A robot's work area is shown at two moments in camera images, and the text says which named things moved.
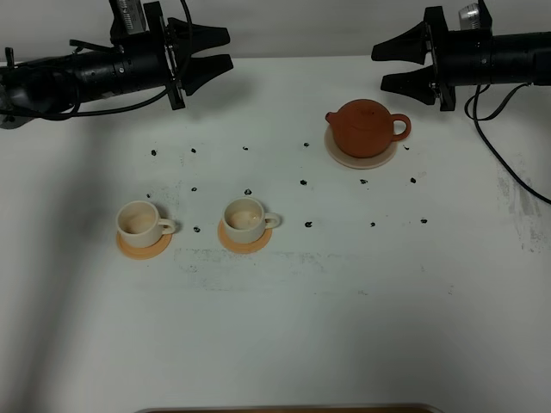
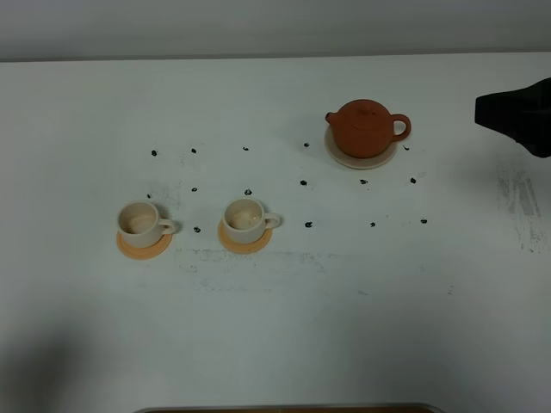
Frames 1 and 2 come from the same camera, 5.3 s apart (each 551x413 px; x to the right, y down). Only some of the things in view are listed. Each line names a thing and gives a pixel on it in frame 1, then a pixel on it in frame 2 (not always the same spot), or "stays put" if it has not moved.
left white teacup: [139, 225] stays put
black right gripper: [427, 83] to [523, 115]
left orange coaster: [144, 253] stays put
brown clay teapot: [364, 128] stays put
